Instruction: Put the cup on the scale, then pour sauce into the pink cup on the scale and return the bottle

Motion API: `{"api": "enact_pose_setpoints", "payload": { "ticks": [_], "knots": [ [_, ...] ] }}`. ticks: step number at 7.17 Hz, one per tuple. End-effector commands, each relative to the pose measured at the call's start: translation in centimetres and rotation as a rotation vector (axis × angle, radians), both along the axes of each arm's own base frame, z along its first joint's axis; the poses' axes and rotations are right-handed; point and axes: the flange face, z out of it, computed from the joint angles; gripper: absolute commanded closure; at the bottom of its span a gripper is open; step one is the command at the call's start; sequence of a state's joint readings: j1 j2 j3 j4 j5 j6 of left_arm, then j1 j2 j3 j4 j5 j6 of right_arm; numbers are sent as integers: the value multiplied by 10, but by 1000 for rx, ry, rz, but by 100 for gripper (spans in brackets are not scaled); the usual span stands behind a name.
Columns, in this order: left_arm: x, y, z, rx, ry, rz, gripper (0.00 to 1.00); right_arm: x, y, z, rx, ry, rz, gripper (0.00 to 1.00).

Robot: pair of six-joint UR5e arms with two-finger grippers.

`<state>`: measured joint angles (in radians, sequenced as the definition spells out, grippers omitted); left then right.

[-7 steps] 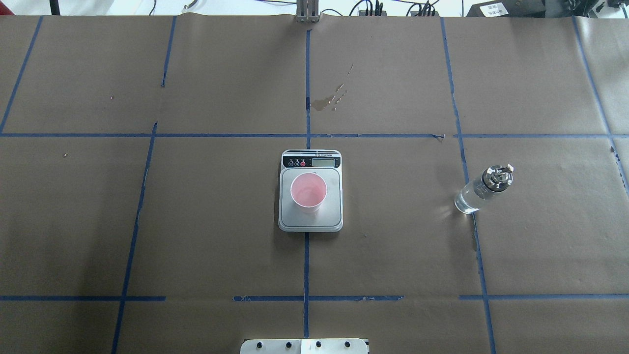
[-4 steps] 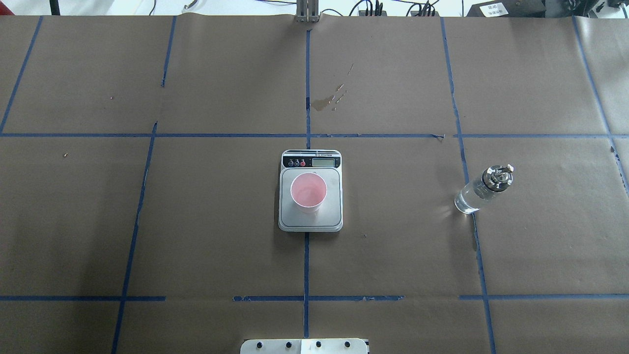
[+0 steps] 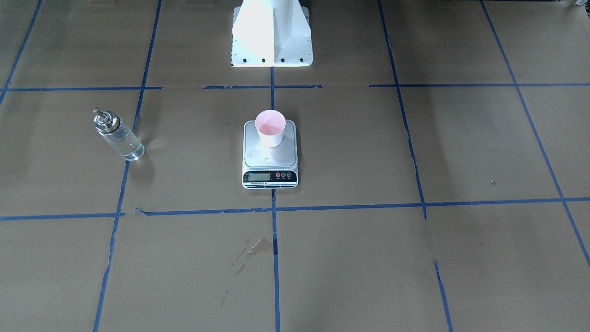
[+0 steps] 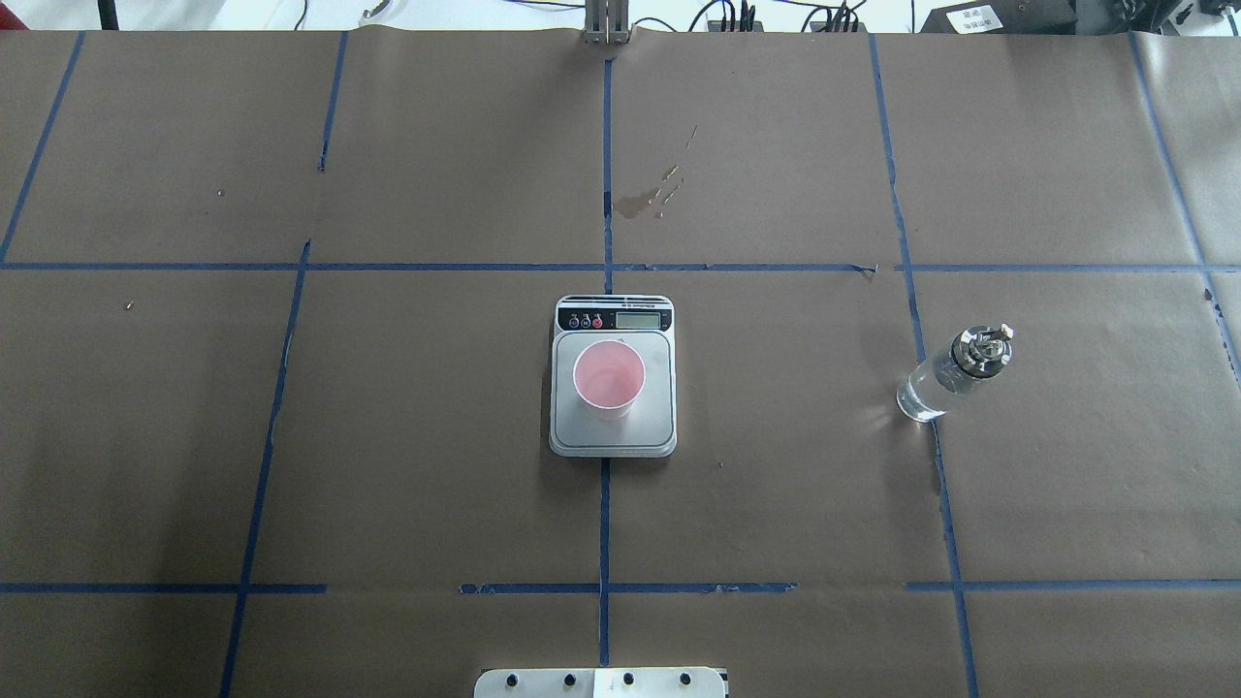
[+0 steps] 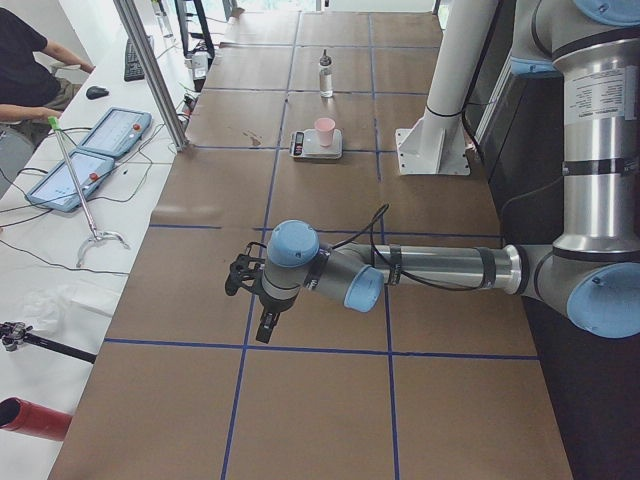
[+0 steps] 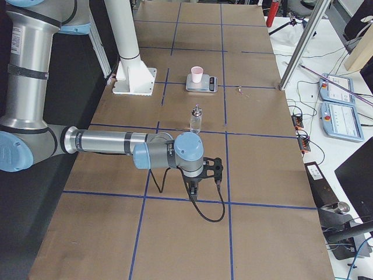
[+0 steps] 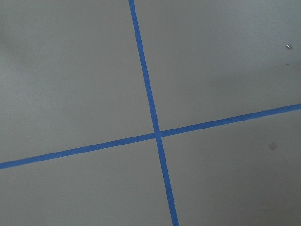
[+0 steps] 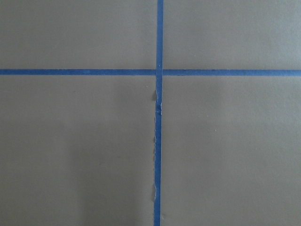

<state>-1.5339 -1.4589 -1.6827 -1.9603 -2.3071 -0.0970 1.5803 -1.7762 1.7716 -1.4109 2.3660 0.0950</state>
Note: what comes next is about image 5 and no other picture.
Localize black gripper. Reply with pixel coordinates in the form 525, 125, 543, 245
225, 241, 295, 343

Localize pink paper cup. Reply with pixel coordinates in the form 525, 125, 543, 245
314, 117, 336, 147

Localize glass sauce bottle metal spout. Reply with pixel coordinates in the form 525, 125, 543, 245
318, 49, 334, 98

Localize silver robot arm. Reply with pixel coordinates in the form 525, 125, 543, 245
225, 1, 639, 343

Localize digital kitchen scale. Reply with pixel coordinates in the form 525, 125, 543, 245
289, 129, 343, 161

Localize white plastic bag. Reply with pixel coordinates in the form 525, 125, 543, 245
18, 282, 119, 334

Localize blue teach pendant far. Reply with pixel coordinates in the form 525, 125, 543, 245
77, 107, 152, 159

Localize blue teach pendant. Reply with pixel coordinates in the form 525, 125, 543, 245
77, 107, 152, 159
25, 150, 115, 212

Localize blue teach pendant near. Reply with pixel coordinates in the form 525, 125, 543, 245
25, 150, 115, 212

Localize black tripod rod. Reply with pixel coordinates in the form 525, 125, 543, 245
1, 322, 97, 364

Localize red cylinder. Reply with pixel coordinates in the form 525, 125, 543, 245
1, 397, 72, 441

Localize black keyboard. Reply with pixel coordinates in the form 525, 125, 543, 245
123, 39, 145, 82

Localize black computer mouse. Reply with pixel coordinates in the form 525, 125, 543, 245
85, 86, 109, 100

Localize metal reacher grabber tool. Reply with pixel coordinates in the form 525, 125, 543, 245
48, 116, 131, 268

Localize person in black shirt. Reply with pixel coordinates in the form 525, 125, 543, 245
1, 8, 95, 146

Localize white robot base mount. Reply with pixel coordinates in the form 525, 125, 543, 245
395, 0, 499, 176

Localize aluminium frame post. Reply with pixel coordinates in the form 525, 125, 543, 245
114, 0, 188, 152

